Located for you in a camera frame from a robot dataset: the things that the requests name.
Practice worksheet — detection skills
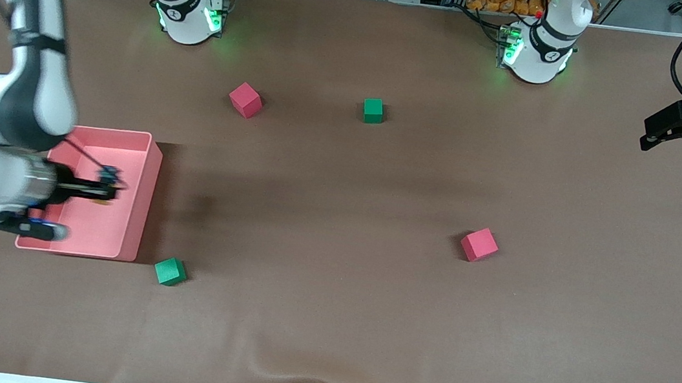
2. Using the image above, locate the orange capped push button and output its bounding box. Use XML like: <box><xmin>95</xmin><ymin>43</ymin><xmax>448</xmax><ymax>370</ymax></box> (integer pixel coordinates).
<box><xmin>94</xmin><ymin>165</ymin><xmax>125</xmax><ymax>208</ymax></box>

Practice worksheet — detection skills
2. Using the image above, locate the pink plastic bin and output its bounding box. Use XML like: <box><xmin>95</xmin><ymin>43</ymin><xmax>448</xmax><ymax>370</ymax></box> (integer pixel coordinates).
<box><xmin>14</xmin><ymin>118</ymin><xmax>166</xmax><ymax>265</ymax></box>

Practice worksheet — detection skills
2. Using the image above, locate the green foam cube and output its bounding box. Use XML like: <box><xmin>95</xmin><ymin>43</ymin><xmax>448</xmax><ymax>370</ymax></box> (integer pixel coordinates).
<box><xmin>152</xmin><ymin>255</ymin><xmax>189</xmax><ymax>289</ymax></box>
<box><xmin>361</xmin><ymin>97</ymin><xmax>386</xmax><ymax>125</ymax></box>

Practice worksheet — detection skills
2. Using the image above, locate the pink foam cube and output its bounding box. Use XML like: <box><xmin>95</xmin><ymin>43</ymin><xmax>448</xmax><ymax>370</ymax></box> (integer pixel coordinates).
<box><xmin>226</xmin><ymin>81</ymin><xmax>265</xmax><ymax>120</ymax></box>
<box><xmin>458</xmin><ymin>225</ymin><xmax>502</xmax><ymax>265</ymax></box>

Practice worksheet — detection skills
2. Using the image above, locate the brown table mat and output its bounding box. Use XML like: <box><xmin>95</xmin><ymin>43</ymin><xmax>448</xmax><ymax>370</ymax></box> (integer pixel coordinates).
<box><xmin>0</xmin><ymin>0</ymin><xmax>682</xmax><ymax>383</ymax></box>

